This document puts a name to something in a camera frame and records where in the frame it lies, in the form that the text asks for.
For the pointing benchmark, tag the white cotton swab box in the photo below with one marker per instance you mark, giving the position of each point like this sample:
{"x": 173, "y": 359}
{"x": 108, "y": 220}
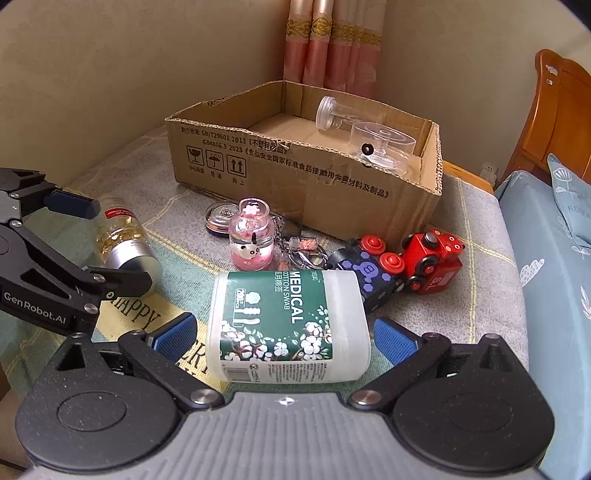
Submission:
{"x": 286, "y": 323}

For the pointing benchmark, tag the blue floral pillow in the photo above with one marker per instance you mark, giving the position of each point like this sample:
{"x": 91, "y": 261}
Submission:
{"x": 572, "y": 194}

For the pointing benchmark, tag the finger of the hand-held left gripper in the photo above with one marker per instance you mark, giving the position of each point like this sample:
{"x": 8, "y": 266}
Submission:
{"x": 74, "y": 205}
{"x": 120, "y": 284}

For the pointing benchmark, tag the pink curtain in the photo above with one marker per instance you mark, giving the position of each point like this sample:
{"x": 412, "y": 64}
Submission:
{"x": 332, "y": 46}

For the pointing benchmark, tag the cardboard box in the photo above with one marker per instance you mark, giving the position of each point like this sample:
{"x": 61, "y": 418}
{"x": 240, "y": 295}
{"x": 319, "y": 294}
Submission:
{"x": 277, "y": 184}

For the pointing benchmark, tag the silver-capped bottle with gold flakes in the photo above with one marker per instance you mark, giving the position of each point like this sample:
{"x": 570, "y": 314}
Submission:
{"x": 122, "y": 240}

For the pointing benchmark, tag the blue floral bedsheet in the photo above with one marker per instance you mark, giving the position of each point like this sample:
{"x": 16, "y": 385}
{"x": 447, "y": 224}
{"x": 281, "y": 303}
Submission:
{"x": 554, "y": 323}

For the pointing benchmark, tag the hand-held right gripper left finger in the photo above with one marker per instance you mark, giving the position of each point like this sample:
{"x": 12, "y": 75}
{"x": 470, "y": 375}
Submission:
{"x": 178, "y": 334}

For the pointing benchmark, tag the clear round plastic container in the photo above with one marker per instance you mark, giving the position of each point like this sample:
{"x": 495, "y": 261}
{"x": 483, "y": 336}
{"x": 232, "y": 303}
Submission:
{"x": 383, "y": 145}

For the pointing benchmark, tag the wooden bed headboard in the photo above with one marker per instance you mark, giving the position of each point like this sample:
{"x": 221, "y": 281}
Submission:
{"x": 549, "y": 101}

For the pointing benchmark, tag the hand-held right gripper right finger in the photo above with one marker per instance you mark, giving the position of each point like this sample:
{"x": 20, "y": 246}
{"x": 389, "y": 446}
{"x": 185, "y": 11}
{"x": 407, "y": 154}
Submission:
{"x": 392, "y": 340}

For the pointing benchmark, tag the blue toy train car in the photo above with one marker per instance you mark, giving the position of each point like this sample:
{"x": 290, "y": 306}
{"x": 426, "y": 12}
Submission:
{"x": 364, "y": 274}

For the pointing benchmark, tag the round silver compact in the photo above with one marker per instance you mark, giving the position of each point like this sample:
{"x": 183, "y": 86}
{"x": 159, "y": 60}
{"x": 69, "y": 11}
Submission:
{"x": 219, "y": 217}

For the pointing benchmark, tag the white wall charger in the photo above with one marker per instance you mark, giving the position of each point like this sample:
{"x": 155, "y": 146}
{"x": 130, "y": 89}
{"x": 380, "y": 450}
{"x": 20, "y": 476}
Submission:
{"x": 488, "y": 170}

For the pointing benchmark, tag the wooden table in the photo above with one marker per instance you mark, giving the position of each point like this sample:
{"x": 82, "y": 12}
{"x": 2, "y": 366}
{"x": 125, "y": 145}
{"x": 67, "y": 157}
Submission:
{"x": 466, "y": 177}

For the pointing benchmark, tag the clear plastic jar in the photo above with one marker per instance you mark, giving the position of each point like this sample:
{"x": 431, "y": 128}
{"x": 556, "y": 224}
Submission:
{"x": 337, "y": 113}

